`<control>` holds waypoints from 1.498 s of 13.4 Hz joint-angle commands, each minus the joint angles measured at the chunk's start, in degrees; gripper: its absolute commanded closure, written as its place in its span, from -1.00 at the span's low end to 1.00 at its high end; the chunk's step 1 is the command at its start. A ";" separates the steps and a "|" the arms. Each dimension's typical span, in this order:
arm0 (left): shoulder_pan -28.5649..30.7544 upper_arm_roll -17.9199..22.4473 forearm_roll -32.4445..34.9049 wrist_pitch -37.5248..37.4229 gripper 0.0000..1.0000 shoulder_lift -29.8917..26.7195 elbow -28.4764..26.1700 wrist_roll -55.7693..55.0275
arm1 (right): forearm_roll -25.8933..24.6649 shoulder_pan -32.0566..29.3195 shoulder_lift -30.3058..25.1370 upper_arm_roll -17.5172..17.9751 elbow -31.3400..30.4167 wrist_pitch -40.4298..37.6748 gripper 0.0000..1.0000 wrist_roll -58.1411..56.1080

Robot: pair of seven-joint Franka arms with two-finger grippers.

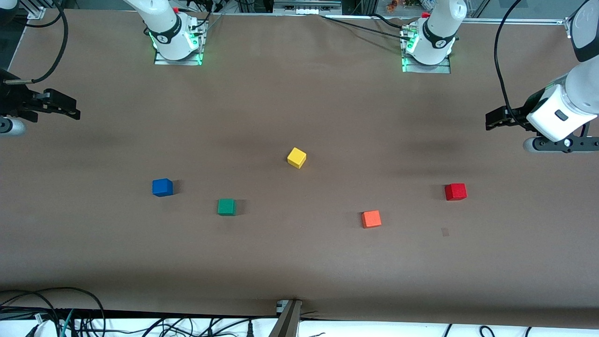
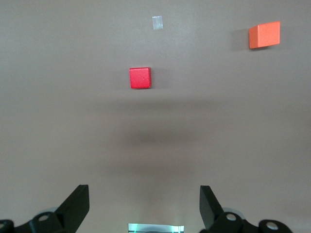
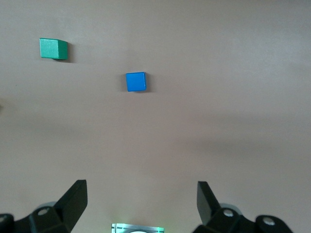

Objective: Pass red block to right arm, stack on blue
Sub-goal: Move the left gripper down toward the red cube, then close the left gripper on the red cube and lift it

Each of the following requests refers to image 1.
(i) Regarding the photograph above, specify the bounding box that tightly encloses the black looped cable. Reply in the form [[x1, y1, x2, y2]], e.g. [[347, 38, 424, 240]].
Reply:
[[0, 287, 106, 337]]

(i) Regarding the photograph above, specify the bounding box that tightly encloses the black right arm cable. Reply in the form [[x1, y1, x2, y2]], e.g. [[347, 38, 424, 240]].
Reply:
[[16, 0, 70, 85]]

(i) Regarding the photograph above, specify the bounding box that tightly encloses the black base cable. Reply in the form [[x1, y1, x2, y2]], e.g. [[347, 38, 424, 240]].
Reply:
[[370, 13, 410, 31], [321, 15, 412, 41]]

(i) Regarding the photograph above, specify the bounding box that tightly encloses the brown table cover sheet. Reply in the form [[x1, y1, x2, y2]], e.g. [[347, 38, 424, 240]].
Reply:
[[0, 8, 599, 328]]

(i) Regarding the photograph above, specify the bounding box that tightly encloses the teal cable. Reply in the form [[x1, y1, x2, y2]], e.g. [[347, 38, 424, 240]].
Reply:
[[59, 309, 75, 337]]

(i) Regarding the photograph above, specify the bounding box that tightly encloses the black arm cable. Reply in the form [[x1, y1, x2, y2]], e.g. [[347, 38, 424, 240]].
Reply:
[[494, 0, 532, 129], [16, 0, 70, 85]]

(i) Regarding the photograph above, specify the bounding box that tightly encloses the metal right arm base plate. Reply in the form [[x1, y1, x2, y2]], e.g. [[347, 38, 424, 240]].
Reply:
[[154, 21, 204, 66]]

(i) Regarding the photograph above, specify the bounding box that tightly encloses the blue wooden cube block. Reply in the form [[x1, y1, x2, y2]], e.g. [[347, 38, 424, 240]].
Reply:
[[152, 178, 174, 198]]

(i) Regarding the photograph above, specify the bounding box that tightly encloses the yellow wooden cube block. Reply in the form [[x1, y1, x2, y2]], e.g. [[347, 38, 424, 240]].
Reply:
[[287, 147, 307, 169]]

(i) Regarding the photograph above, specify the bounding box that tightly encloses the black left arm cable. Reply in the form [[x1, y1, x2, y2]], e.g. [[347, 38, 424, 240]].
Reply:
[[494, 0, 532, 129]]

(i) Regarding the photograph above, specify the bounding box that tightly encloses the aluminium frame rail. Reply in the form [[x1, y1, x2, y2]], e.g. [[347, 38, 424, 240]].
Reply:
[[468, 18, 569, 25]]

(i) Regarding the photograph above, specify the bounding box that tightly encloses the red wooden cube block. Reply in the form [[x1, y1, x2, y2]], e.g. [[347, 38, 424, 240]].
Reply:
[[445, 183, 468, 201]]

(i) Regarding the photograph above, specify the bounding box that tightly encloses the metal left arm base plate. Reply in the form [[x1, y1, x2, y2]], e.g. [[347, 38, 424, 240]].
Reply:
[[402, 28, 452, 74]]

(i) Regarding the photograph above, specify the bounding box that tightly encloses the grey multi-port power strip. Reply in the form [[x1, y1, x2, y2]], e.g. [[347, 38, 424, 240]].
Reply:
[[274, 0, 343, 15]]

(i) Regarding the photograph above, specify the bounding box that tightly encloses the metal camera mount pole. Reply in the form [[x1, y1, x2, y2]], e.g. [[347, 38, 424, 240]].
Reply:
[[269, 300, 303, 337]]

